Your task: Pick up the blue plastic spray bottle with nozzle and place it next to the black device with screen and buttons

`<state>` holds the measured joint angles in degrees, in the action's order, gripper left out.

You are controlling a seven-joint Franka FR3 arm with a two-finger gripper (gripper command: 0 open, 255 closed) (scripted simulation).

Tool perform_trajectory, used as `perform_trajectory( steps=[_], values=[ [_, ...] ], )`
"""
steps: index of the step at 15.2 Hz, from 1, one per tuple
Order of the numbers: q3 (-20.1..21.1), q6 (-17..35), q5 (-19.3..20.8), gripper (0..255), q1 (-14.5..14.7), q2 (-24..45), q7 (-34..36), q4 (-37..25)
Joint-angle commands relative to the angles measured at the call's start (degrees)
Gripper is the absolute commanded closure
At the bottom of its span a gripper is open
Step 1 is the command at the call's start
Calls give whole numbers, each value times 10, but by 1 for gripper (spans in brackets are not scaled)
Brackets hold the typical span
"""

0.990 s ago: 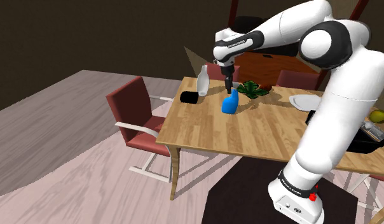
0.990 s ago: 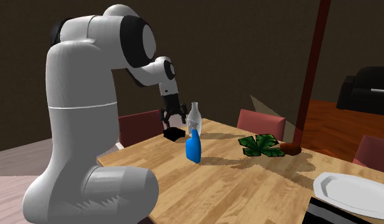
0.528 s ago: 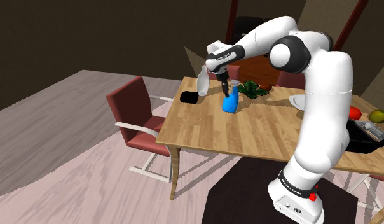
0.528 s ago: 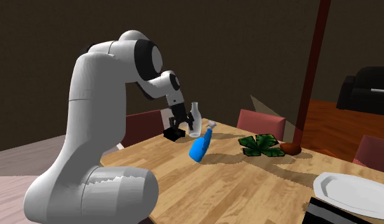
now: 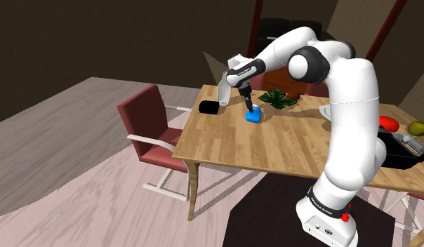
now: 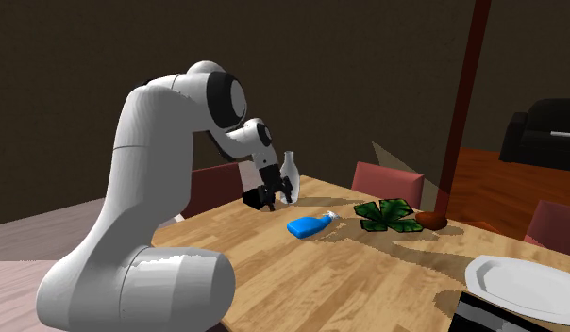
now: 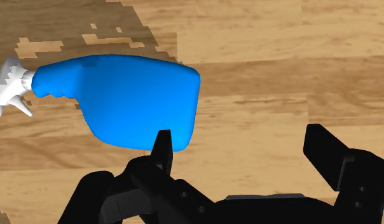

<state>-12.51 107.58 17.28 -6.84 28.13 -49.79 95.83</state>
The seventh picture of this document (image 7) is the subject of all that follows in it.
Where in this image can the blue spray bottle white trigger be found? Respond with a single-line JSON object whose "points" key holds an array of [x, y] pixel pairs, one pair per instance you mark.
{"points": [[127, 99]]}

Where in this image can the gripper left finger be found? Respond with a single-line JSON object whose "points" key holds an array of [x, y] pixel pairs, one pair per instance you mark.
{"points": [[148, 183]]}

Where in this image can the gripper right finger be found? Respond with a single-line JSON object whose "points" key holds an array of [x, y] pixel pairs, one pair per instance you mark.
{"points": [[350, 170]]}

